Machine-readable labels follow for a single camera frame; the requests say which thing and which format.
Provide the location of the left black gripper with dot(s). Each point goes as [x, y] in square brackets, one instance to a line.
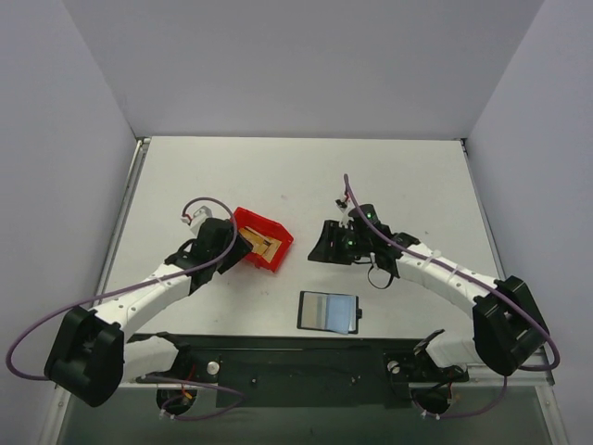
[236, 252]

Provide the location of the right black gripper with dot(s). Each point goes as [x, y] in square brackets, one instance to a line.
[331, 242]

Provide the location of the red plastic bin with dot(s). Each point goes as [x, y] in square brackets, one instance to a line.
[267, 227]

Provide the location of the black card holder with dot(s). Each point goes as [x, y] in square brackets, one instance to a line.
[328, 312]

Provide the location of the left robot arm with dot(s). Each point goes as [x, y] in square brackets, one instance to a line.
[94, 352]

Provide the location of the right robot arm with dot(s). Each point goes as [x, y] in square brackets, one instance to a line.
[508, 327]

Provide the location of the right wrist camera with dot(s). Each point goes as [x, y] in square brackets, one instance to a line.
[345, 205]

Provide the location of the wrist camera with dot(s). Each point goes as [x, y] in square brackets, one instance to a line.
[345, 205]
[195, 219]

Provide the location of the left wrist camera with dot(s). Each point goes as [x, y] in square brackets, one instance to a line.
[195, 219]

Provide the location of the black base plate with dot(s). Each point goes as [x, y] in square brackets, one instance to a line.
[309, 372]

